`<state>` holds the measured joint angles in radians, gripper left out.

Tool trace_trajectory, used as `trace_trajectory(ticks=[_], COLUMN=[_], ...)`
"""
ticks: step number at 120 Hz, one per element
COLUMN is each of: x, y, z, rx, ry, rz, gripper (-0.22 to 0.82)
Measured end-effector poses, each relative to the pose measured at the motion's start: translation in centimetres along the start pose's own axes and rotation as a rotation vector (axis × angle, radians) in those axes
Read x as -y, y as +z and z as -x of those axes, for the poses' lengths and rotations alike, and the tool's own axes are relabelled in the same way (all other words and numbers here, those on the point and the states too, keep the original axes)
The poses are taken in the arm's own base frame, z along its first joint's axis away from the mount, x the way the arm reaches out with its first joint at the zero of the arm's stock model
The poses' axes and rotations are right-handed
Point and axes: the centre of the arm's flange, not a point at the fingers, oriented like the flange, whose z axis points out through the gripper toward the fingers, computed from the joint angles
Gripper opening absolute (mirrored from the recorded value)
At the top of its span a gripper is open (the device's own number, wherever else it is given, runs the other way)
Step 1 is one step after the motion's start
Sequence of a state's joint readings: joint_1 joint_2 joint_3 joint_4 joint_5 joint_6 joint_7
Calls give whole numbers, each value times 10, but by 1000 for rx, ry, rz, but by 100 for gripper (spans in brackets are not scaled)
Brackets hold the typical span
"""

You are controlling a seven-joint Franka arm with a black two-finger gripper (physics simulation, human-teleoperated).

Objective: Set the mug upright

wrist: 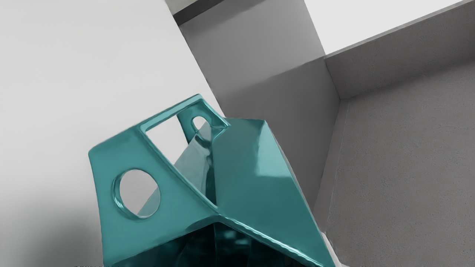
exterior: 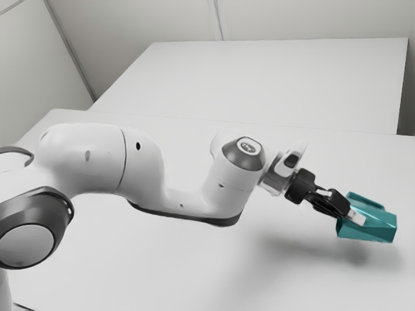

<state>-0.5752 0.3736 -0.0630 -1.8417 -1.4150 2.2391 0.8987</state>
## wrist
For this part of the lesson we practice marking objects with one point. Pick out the teal faceted mug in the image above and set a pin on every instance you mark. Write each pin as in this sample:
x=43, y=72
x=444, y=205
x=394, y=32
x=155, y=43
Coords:
x=252, y=185

